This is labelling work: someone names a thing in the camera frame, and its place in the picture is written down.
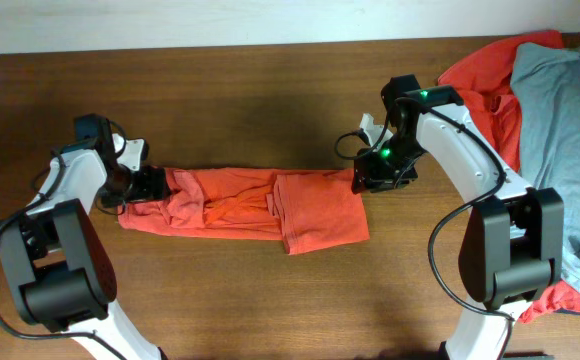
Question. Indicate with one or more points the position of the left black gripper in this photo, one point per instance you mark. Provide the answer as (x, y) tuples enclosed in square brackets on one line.
[(153, 188)]

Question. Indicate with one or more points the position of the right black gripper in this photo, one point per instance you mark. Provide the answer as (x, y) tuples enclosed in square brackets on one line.
[(374, 178)]

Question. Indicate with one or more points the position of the orange printed t-shirt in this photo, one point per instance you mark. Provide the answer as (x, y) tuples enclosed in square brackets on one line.
[(306, 210)]

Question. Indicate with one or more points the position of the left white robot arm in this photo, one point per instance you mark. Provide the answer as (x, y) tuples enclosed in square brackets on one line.
[(56, 267)]

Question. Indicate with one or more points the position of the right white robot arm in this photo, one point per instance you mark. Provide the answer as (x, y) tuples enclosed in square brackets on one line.
[(511, 250)]

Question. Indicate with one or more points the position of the orange shirt in pile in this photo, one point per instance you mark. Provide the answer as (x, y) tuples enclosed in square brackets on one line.
[(483, 80)]

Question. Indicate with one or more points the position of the grey t-shirt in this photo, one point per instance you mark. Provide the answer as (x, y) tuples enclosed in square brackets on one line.
[(546, 83)]

